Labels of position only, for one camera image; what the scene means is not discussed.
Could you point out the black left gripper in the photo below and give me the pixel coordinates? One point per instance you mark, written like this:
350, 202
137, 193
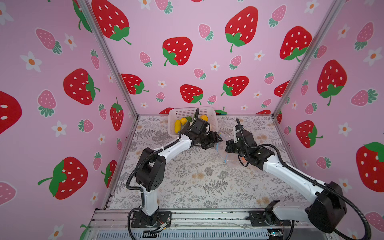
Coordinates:
213, 139

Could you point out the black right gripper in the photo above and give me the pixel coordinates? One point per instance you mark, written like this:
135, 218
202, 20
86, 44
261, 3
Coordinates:
229, 143

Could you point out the white plastic basket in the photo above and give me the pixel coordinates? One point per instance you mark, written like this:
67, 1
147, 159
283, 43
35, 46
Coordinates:
187, 114

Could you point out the clear zip top bag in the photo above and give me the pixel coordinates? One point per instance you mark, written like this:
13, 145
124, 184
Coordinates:
231, 160

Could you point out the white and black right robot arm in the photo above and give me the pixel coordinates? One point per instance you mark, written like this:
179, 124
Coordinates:
326, 205

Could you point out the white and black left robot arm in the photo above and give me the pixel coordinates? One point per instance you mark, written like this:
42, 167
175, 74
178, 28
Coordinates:
149, 173

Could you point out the small yellow toy lemon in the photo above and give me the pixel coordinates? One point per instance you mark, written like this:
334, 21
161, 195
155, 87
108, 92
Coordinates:
183, 121

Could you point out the yellow toy banana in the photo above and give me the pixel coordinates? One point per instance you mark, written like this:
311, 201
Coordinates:
178, 126

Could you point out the floral patterned table mat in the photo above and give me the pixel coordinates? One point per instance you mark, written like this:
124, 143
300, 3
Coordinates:
197, 178

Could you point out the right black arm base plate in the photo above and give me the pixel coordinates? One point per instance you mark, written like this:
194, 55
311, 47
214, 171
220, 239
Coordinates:
259, 218

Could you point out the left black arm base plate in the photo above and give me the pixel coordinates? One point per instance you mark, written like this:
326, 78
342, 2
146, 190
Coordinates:
141, 220

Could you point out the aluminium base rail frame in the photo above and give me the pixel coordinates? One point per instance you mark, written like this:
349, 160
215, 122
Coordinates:
199, 224

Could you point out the right aluminium corner post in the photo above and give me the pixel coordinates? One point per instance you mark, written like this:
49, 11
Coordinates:
325, 25

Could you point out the aluminium corner post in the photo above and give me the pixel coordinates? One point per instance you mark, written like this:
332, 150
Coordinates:
90, 17
325, 25

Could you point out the left aluminium corner post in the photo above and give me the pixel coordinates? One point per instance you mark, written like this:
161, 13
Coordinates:
90, 17

